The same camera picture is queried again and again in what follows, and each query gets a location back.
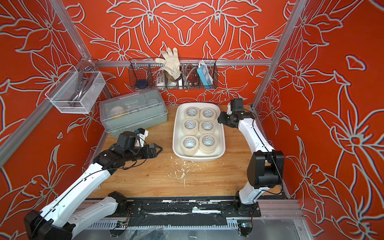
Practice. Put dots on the dark blue round lid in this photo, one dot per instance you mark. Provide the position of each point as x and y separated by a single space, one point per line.
142 84

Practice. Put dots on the grey lidded storage box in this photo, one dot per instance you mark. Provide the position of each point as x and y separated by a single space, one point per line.
141 109

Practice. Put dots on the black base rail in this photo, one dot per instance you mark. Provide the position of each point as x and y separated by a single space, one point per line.
187 212

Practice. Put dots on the white work glove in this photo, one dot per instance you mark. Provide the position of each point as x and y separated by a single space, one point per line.
171 62

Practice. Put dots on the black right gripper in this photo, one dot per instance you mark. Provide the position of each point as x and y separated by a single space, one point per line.
221 117

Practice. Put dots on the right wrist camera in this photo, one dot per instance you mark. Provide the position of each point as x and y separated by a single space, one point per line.
237 106

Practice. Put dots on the black wire basket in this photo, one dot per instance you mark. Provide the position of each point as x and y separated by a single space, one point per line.
184 74

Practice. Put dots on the beige tape roll four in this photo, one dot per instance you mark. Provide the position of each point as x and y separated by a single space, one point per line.
207 127

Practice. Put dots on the white wire basket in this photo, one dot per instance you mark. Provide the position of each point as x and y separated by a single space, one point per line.
76 92

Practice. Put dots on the blue box in basket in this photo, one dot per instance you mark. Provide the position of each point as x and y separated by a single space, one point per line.
205 75

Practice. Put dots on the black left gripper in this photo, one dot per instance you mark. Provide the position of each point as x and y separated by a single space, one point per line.
154 154

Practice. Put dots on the beige tape roll six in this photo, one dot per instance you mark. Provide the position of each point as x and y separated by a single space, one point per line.
208 114

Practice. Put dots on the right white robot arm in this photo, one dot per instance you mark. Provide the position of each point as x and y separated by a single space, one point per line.
266 167

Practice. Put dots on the white plastic tray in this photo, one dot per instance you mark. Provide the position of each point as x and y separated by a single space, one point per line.
178 134

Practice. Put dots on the white power strip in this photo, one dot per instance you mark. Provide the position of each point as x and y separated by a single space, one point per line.
160 81

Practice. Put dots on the beige tape roll three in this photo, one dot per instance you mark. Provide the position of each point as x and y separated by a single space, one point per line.
190 127

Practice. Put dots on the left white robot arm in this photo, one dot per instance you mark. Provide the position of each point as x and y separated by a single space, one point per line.
60 220

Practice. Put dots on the beige tape roll five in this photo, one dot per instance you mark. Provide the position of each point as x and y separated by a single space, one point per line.
192 113

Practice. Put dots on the beige tape roll one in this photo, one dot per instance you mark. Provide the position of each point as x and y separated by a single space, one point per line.
189 145

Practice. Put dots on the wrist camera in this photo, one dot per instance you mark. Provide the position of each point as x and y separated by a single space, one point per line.
128 140
237 106

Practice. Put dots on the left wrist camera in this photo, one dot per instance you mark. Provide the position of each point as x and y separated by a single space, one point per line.
128 140

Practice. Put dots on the beige tape roll two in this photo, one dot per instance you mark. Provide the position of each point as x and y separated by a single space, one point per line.
208 143

